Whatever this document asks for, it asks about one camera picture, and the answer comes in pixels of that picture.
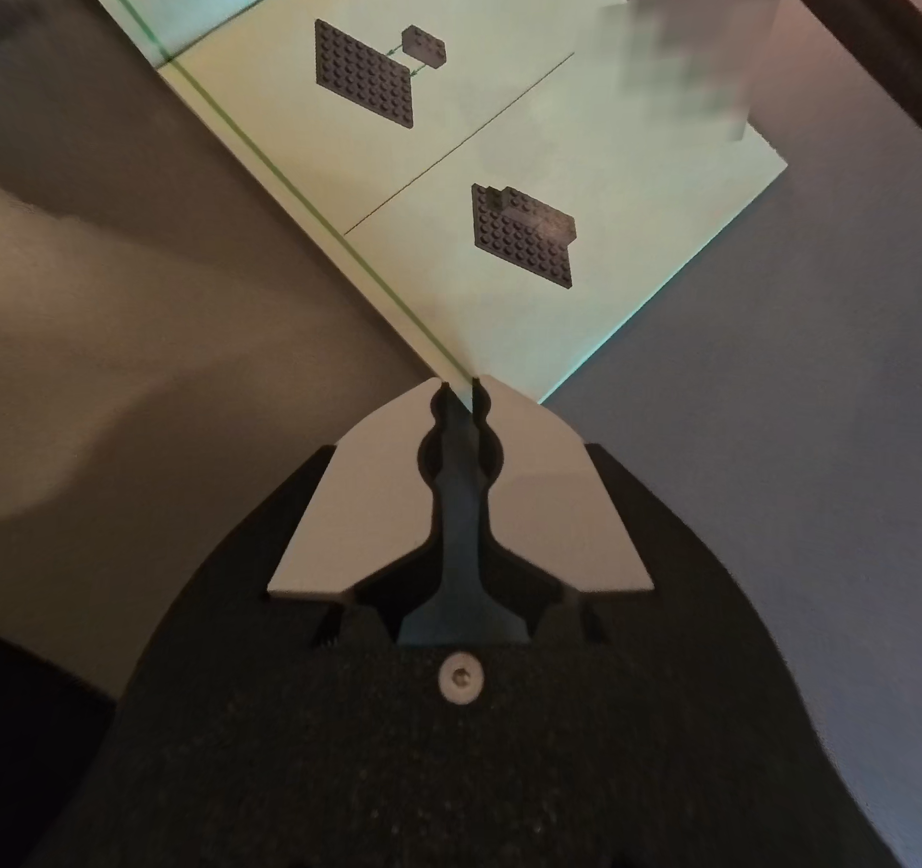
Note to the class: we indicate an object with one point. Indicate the open instruction booklet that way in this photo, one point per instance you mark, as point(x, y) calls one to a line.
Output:
point(504, 126)

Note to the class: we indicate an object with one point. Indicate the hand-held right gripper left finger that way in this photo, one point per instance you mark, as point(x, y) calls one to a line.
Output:
point(360, 515)

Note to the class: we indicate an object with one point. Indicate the grey desk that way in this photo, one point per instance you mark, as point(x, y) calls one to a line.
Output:
point(756, 414)

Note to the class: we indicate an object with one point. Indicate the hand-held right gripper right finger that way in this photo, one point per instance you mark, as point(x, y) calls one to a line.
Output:
point(569, 522)

